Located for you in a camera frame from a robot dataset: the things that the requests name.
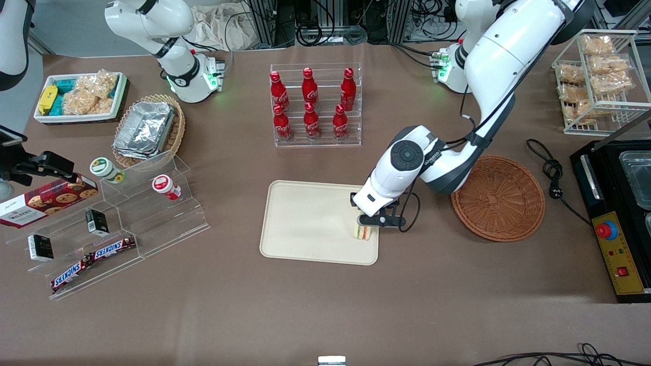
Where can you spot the aluminium frame post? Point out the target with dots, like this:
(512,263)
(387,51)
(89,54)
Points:
(267,23)
(399,18)

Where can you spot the oval light wicker basket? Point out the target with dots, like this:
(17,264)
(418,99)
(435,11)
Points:
(175,134)

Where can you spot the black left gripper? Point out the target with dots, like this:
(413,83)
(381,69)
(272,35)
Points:
(352,199)

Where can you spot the triangle sandwich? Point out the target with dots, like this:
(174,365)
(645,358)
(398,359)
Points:
(365,233)

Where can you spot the bagged cracker snack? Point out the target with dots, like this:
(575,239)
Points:
(609,64)
(613,83)
(596,46)
(579,112)
(570,74)
(574,93)

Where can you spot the yellow snack packet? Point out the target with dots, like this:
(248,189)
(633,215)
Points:
(47,99)

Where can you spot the round brown wicker basket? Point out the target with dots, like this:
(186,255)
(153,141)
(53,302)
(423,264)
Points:
(501,201)

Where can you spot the white crumpled cloth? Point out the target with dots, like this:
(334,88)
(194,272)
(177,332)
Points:
(218,28)

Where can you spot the black machine with yellow panel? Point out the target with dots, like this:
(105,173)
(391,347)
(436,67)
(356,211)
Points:
(618,259)

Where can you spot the clear bag of rice crackers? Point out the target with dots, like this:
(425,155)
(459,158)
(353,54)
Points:
(84,104)
(96,84)

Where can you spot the small black box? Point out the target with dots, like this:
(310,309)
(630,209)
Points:
(40,247)
(96,222)

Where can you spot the teal snack packet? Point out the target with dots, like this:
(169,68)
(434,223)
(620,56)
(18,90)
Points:
(66,85)
(58,105)

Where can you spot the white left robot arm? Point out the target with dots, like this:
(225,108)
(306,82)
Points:
(501,61)

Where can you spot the clear container on machine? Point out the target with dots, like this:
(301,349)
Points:
(638,180)

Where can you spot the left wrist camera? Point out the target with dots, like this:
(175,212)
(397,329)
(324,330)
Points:
(381,220)

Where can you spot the clear acrylic bottle rack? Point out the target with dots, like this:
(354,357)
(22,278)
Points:
(318,144)

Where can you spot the beige plastic tray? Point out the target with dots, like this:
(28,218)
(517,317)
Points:
(310,223)

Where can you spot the grey metal bar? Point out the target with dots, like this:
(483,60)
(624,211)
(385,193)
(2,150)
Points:
(623,130)

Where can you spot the small silver white object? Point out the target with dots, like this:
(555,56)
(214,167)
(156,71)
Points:
(331,361)

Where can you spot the white rectangular snack bin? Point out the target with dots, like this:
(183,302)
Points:
(81,118)

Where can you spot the green lid white cup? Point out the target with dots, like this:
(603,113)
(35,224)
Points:
(104,169)

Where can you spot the snickers chocolate bar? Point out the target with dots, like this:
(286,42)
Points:
(113,247)
(71,274)

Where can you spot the stack of foil trays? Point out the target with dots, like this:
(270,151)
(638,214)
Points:
(145,129)

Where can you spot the clear acrylic step shelf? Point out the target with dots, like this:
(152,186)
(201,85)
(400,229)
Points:
(152,223)

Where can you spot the red lid white cup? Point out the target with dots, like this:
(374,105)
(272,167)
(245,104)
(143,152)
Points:
(164,185)

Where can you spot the red cola bottle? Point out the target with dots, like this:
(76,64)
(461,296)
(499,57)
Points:
(312,123)
(282,124)
(277,91)
(348,91)
(340,124)
(309,89)

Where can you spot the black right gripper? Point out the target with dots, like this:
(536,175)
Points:
(31,167)

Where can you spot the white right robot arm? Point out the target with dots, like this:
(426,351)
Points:
(178,71)

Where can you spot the red tartan cookie box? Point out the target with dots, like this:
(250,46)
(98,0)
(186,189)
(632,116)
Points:
(48,202)

